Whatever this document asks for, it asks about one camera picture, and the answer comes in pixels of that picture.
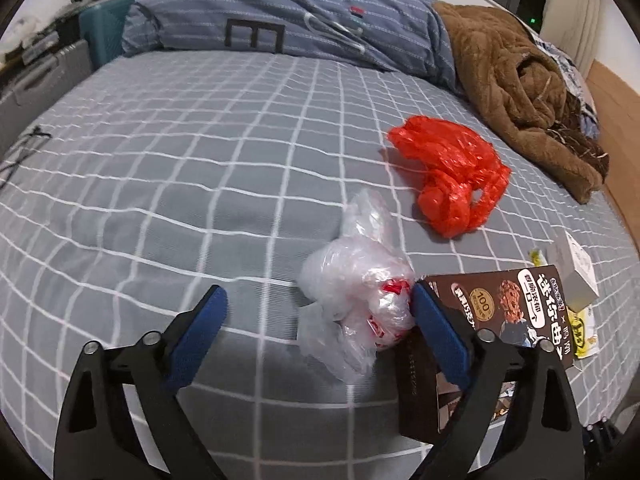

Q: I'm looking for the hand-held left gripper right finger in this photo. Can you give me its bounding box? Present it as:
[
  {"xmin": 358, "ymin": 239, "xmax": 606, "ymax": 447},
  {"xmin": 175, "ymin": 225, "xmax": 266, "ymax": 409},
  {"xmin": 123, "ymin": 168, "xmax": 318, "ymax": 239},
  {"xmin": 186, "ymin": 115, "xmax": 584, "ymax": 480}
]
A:
[{"xmin": 410, "ymin": 280, "xmax": 586, "ymax": 480}]

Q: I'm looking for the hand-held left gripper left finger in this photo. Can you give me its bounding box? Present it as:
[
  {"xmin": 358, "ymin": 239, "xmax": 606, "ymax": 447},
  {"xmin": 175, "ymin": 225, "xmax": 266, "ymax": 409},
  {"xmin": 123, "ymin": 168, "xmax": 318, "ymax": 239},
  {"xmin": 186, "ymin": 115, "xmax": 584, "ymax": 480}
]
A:
[{"xmin": 52, "ymin": 284, "xmax": 228, "ymax": 480}]

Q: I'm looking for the brown cookie box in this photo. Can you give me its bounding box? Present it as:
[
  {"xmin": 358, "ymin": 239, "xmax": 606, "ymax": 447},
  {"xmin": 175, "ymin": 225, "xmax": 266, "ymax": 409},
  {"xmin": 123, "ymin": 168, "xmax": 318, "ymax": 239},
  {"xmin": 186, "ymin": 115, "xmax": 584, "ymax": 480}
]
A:
[{"xmin": 395, "ymin": 264, "xmax": 576, "ymax": 441}]

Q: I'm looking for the clear bag with red print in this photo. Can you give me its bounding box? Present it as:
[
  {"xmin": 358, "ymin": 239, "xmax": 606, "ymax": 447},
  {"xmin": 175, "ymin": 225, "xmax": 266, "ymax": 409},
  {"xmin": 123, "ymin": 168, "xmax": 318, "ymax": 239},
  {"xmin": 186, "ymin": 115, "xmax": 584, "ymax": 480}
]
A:
[{"xmin": 297, "ymin": 189, "xmax": 418, "ymax": 383}]

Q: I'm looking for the small white box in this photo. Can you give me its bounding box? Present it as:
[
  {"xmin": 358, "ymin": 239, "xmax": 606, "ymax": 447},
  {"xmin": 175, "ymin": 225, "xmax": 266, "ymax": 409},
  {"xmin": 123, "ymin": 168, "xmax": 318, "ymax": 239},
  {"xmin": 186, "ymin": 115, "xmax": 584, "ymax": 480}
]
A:
[{"xmin": 552, "ymin": 230, "xmax": 600, "ymax": 311}]

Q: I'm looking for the yellow white paper packet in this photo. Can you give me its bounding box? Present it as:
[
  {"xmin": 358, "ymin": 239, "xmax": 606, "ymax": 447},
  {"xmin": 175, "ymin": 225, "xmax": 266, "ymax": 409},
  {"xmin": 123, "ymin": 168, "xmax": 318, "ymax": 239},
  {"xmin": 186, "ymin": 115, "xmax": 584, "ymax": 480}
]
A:
[{"xmin": 530, "ymin": 247, "xmax": 601, "ymax": 361}]

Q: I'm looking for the grey checked bedsheet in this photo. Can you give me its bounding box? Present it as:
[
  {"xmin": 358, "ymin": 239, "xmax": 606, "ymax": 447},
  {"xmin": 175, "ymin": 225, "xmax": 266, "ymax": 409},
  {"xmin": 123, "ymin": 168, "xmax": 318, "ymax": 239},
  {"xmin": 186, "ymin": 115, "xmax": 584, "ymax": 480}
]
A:
[{"xmin": 0, "ymin": 50, "xmax": 631, "ymax": 471}]

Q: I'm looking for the red plastic bag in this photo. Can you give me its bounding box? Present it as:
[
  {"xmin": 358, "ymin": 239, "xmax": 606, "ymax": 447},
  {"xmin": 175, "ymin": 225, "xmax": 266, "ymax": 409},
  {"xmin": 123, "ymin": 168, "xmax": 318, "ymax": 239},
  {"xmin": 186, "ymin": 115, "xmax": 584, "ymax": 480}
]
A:
[{"xmin": 387, "ymin": 115, "xmax": 512, "ymax": 239}]

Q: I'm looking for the brown fleece blanket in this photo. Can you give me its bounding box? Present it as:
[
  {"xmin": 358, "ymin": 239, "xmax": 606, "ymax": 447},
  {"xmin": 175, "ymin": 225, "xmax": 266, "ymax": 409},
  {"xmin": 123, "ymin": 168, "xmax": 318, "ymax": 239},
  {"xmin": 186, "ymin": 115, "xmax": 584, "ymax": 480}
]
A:
[{"xmin": 432, "ymin": 1, "xmax": 610, "ymax": 205}]

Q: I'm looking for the wooden headboard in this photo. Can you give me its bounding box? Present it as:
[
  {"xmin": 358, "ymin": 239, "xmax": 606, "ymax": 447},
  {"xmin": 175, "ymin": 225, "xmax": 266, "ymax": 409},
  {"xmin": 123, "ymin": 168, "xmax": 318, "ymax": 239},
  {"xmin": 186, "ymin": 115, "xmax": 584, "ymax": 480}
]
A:
[{"xmin": 585, "ymin": 60, "xmax": 640, "ymax": 246}]

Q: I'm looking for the grey suitcase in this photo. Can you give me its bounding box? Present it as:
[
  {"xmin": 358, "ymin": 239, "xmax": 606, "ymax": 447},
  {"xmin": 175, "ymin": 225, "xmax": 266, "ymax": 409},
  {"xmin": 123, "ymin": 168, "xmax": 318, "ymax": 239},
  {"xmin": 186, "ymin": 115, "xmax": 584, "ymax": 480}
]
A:
[{"xmin": 0, "ymin": 42, "xmax": 93, "ymax": 156}]

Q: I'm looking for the blue white patterned pillow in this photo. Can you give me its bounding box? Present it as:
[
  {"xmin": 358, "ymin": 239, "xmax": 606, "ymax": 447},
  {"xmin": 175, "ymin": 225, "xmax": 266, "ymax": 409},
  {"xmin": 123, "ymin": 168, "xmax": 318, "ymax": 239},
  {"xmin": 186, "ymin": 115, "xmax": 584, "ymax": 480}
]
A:
[{"xmin": 537, "ymin": 35, "xmax": 601, "ymax": 136}]

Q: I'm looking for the teal storage box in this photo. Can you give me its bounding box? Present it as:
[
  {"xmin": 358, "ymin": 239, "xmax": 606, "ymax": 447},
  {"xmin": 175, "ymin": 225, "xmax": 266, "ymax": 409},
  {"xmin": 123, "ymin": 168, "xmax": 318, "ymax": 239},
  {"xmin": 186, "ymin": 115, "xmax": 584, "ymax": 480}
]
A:
[{"xmin": 79, "ymin": 0, "xmax": 151, "ymax": 68}]

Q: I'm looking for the blue striped duvet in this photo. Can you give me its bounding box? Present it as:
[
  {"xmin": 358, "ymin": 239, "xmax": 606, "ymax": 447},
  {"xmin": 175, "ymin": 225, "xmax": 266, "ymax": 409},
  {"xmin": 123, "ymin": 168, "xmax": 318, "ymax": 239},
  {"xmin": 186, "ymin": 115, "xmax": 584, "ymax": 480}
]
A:
[{"xmin": 122, "ymin": 0, "xmax": 466, "ymax": 96}]

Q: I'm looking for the cream curtain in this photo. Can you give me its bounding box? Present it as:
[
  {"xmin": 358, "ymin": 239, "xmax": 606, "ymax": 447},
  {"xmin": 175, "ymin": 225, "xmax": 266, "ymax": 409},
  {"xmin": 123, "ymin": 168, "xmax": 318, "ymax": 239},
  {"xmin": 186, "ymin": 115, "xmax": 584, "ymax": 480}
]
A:
[{"xmin": 542, "ymin": 0, "xmax": 621, "ymax": 61}]

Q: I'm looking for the white cloth item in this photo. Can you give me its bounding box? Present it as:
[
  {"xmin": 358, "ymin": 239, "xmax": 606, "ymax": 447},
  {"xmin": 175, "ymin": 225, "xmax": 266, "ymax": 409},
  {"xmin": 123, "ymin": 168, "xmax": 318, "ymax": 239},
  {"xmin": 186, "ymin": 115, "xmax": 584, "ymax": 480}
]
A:
[{"xmin": 2, "ymin": 15, "xmax": 38, "ymax": 46}]

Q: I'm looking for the black charger cable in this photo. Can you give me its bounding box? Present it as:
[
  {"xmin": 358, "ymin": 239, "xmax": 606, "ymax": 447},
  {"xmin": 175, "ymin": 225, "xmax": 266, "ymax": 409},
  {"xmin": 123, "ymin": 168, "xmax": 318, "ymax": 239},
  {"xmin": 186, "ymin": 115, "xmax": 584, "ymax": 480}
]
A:
[{"xmin": 0, "ymin": 127, "xmax": 53, "ymax": 186}]

